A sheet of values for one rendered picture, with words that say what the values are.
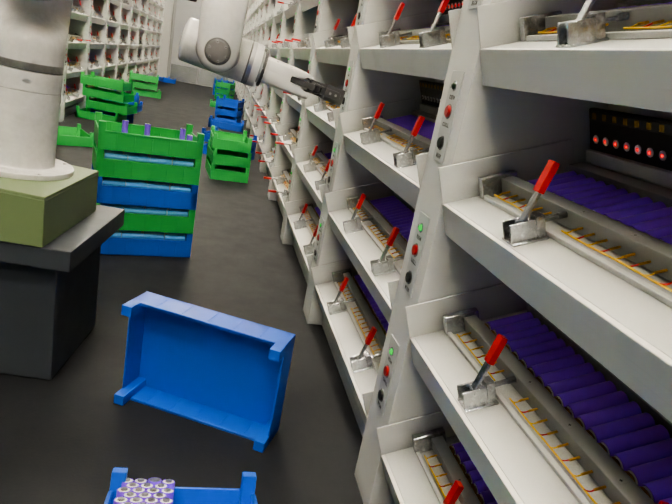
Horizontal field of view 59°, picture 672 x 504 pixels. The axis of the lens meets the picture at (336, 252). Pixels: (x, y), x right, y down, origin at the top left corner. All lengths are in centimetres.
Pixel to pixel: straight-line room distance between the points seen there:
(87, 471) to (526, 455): 68
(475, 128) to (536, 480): 43
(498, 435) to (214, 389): 64
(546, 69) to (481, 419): 38
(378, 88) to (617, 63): 98
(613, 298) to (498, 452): 22
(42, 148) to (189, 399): 54
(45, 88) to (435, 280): 77
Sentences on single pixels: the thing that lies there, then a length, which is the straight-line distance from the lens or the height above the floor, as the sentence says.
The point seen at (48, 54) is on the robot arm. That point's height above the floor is 59.
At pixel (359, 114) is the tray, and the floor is 57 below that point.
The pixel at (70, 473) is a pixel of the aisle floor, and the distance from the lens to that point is 105.
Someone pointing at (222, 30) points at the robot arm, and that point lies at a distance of 114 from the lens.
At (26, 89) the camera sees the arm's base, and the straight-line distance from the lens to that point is 120.
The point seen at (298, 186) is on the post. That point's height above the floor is 23.
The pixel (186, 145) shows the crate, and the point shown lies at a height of 36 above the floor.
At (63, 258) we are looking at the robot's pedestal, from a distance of 112.
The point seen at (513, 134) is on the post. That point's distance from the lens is 83.
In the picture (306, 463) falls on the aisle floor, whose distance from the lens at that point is 110.
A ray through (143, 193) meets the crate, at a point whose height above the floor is 20.
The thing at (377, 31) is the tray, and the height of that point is 76.
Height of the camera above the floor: 66
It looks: 17 degrees down
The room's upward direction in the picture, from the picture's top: 11 degrees clockwise
